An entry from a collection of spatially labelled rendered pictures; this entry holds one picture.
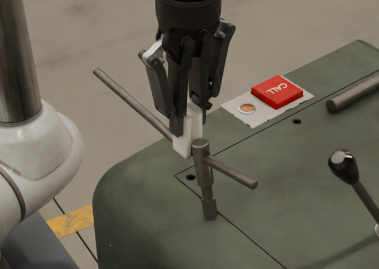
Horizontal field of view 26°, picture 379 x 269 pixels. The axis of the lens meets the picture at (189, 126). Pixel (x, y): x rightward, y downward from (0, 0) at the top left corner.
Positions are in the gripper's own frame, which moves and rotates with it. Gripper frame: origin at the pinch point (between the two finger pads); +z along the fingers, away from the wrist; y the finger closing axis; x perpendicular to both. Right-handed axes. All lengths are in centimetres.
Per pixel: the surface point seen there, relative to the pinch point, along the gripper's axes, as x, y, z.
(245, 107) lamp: -10.5, -20.0, 11.7
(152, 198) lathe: -3.3, 3.4, 12.3
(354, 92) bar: -1.3, -34.3, 10.0
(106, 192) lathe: -10.1, 6.4, 14.2
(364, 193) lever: 19.6, -11.8, 3.6
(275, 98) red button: -8.5, -24.4, 10.9
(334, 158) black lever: 17.2, -8.2, -2.2
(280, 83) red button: -11.1, -27.8, 10.9
